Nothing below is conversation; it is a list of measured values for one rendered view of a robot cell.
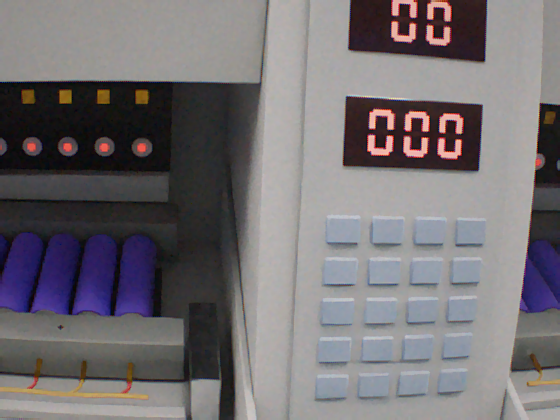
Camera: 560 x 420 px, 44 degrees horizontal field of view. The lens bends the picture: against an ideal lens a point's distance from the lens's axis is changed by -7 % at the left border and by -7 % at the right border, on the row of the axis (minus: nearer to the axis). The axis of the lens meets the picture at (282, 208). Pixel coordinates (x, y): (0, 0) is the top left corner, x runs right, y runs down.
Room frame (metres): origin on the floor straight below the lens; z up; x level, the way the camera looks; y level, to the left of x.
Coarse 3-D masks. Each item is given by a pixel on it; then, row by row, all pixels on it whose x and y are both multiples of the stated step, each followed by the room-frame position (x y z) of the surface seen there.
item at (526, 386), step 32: (544, 128) 0.41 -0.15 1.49; (544, 160) 0.41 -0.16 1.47; (544, 192) 0.42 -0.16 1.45; (544, 224) 0.41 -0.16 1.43; (544, 256) 0.38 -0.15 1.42; (544, 288) 0.35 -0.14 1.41; (544, 320) 0.32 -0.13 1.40; (544, 352) 0.31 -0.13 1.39; (512, 384) 0.31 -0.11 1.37; (544, 384) 0.30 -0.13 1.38; (512, 416) 0.23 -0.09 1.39; (544, 416) 0.29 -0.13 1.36
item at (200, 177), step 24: (192, 96) 0.42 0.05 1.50; (216, 96) 0.42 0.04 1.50; (192, 120) 0.42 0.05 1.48; (216, 120) 0.42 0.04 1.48; (192, 144) 0.42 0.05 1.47; (216, 144) 0.42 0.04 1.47; (192, 168) 0.42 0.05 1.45; (216, 168) 0.42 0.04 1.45; (192, 192) 0.42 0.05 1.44; (216, 192) 0.42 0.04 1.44; (192, 216) 0.42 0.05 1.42; (216, 216) 0.42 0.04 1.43; (192, 240) 0.42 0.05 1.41; (216, 240) 0.42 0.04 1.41
